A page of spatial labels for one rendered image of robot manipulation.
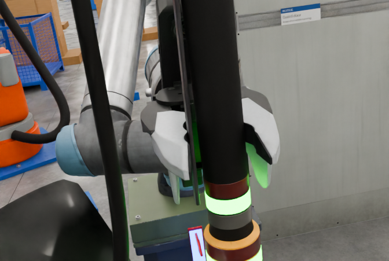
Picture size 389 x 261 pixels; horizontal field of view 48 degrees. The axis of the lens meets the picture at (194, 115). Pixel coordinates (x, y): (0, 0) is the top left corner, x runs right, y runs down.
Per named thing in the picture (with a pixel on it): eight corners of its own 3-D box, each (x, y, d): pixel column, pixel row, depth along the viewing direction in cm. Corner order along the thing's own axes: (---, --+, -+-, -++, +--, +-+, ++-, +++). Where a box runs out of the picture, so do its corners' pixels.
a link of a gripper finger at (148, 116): (198, 150, 32) (202, 109, 40) (195, 127, 31) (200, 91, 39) (134, 155, 32) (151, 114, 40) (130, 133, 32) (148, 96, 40)
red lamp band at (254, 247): (235, 271, 32) (234, 257, 31) (194, 248, 35) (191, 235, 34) (272, 241, 34) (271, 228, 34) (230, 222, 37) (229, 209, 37)
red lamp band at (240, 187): (228, 204, 31) (227, 188, 30) (195, 190, 33) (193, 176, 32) (259, 184, 33) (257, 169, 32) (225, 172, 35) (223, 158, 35)
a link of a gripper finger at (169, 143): (199, 239, 29) (204, 172, 37) (189, 157, 27) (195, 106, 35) (153, 242, 29) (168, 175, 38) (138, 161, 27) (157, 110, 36)
